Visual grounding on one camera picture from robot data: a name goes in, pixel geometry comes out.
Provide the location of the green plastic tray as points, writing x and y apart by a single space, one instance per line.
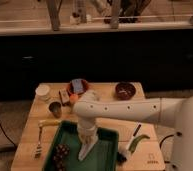
102 157

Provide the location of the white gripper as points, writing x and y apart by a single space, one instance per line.
87 135

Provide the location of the white plastic cup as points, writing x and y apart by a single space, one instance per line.
43 92

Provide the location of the dark red bowl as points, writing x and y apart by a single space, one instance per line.
125 91

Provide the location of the green cucumber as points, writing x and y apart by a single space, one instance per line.
135 142

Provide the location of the yellow handled fork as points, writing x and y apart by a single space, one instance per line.
41 125

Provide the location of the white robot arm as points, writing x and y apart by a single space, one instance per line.
171 112

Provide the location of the brown wooden block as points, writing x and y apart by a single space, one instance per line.
64 97

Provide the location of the dark red grape bunch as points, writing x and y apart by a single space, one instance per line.
61 152

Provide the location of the grey blue towel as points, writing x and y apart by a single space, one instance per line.
86 147

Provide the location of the blue sponge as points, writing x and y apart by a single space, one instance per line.
77 86

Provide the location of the dark metal cup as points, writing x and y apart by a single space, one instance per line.
55 109

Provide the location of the orange bowl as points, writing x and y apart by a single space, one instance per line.
70 87

